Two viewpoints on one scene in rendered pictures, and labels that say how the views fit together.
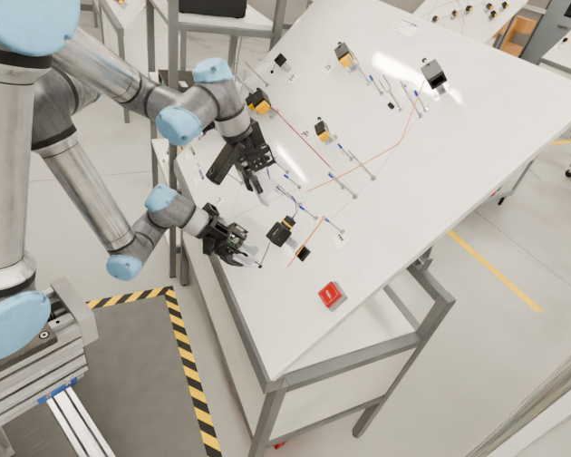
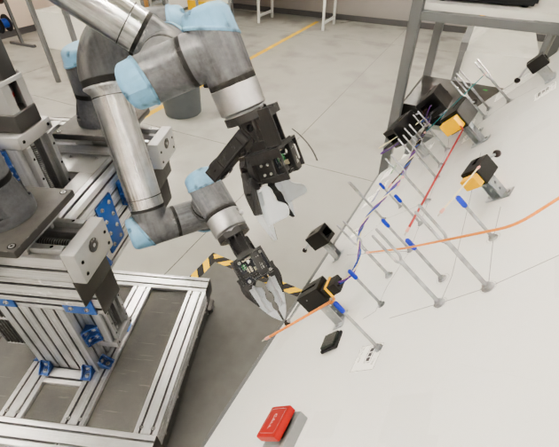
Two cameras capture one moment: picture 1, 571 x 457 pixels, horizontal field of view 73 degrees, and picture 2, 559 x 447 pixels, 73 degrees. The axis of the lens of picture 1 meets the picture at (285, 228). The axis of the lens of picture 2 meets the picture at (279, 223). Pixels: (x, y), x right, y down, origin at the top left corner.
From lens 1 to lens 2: 0.70 m
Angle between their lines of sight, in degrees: 47
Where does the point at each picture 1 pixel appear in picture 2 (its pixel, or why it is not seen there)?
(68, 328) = (55, 257)
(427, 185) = (555, 367)
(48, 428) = (158, 349)
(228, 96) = (208, 55)
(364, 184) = (468, 291)
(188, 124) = (129, 79)
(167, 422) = not seen: hidden behind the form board
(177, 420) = not seen: hidden behind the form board
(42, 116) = (83, 58)
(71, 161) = (103, 108)
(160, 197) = (192, 178)
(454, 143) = not seen: outside the picture
